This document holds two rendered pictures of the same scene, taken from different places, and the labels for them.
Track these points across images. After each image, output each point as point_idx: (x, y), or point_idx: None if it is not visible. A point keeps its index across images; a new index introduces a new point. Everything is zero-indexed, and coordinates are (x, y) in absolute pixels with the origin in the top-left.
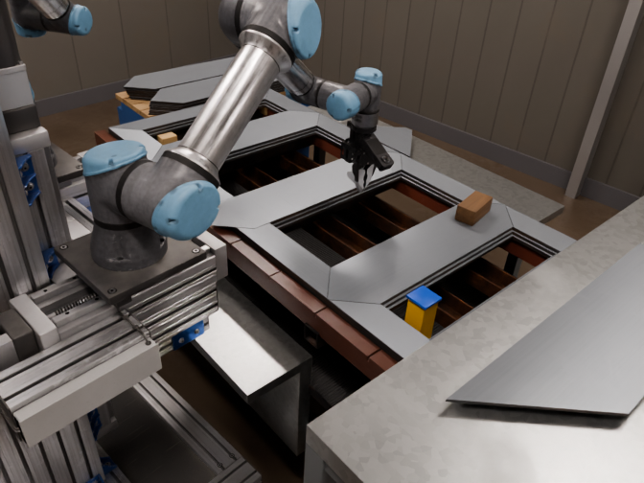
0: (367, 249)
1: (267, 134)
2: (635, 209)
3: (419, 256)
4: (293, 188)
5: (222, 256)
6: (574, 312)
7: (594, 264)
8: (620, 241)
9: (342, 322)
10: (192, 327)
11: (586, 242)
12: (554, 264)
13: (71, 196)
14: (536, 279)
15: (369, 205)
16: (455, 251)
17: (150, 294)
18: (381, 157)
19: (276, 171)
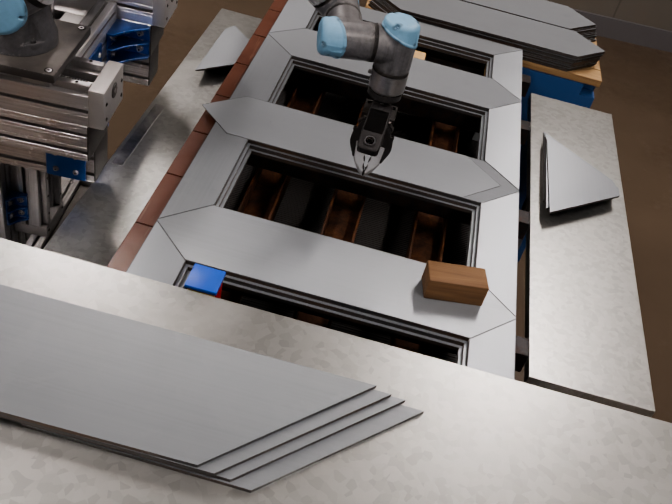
0: (275, 222)
1: (418, 82)
2: (499, 385)
3: (306, 266)
4: (332, 134)
5: (97, 104)
6: (135, 334)
7: (293, 354)
8: (381, 376)
9: (137, 245)
10: (70, 163)
11: (341, 341)
12: (256, 315)
13: (116, 1)
14: (204, 304)
15: (441, 229)
16: (350, 295)
17: (6, 86)
18: (365, 135)
19: (458, 150)
